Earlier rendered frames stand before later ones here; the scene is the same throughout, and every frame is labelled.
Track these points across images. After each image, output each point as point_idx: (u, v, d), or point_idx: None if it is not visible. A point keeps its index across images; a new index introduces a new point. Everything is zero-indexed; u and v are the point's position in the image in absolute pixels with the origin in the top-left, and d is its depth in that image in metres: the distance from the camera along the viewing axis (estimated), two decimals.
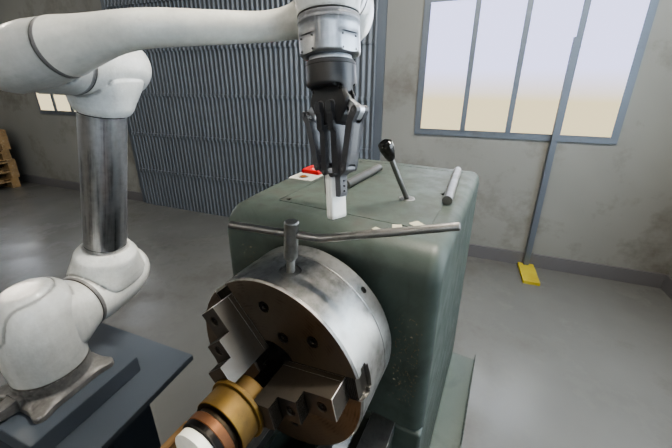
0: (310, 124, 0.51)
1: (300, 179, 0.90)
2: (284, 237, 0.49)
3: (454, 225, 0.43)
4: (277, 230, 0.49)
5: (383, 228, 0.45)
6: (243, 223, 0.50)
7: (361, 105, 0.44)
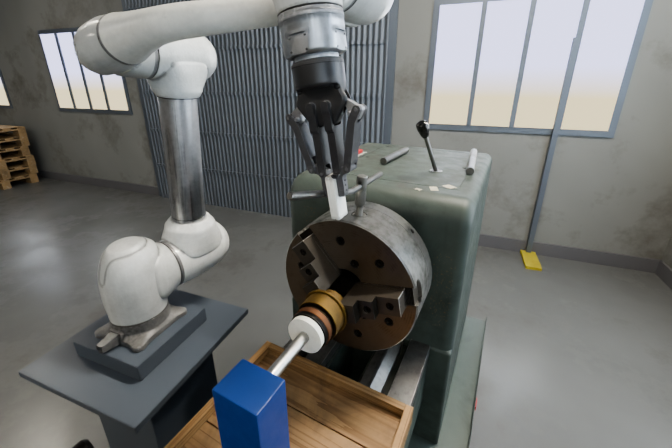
0: (298, 127, 0.49)
1: None
2: (363, 187, 0.66)
3: (290, 192, 0.45)
4: (368, 183, 0.66)
5: None
6: (379, 175, 0.71)
7: (361, 104, 0.45)
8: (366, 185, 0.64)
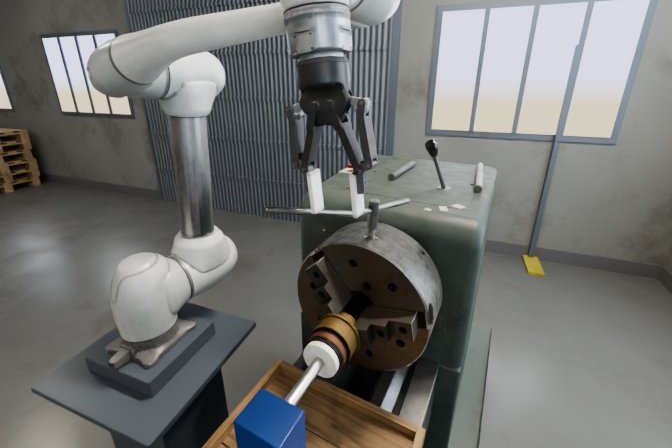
0: (295, 122, 0.49)
1: (349, 173, 1.08)
2: (377, 212, 0.66)
3: (267, 206, 0.52)
4: (384, 208, 0.66)
5: None
6: (403, 202, 0.69)
7: (365, 97, 0.44)
8: (377, 210, 0.65)
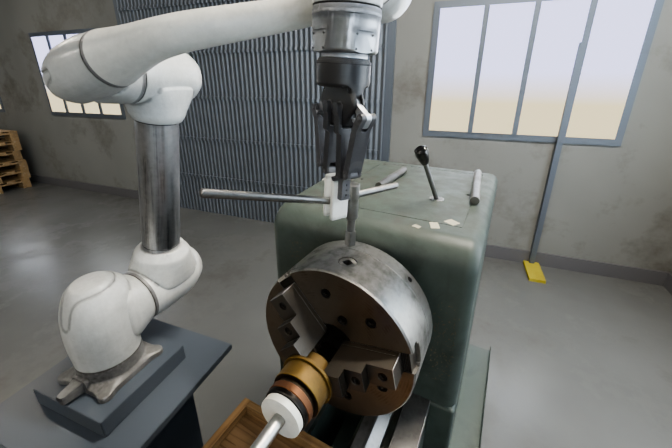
0: (318, 119, 0.50)
1: None
2: (357, 198, 0.54)
3: (206, 189, 0.40)
4: (365, 194, 0.54)
5: (277, 194, 0.45)
6: (390, 187, 0.57)
7: (368, 114, 0.42)
8: (356, 196, 0.52)
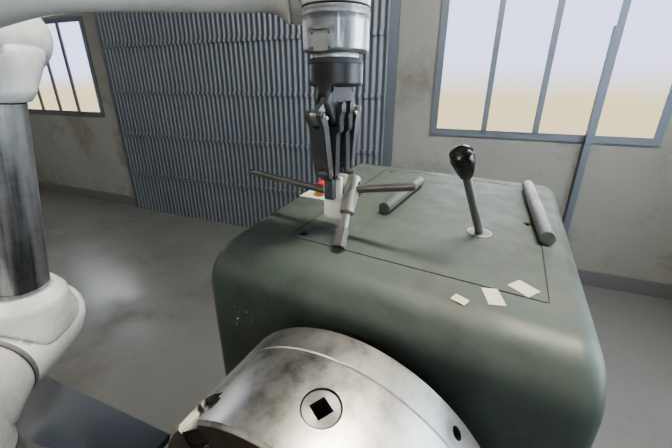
0: None
1: (316, 198, 0.66)
2: (357, 193, 0.48)
3: (256, 172, 0.63)
4: (364, 187, 0.48)
5: (287, 177, 0.57)
6: (401, 184, 0.45)
7: (314, 111, 0.42)
8: (349, 184, 0.49)
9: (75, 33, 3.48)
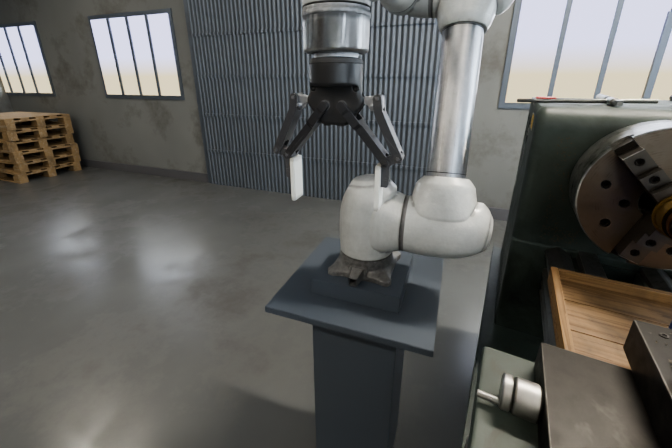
0: None
1: None
2: None
3: (519, 101, 1.06)
4: (622, 99, 0.90)
5: (553, 99, 0.99)
6: (648, 99, 0.87)
7: (297, 92, 0.48)
8: (611, 97, 0.91)
9: (163, 24, 3.87)
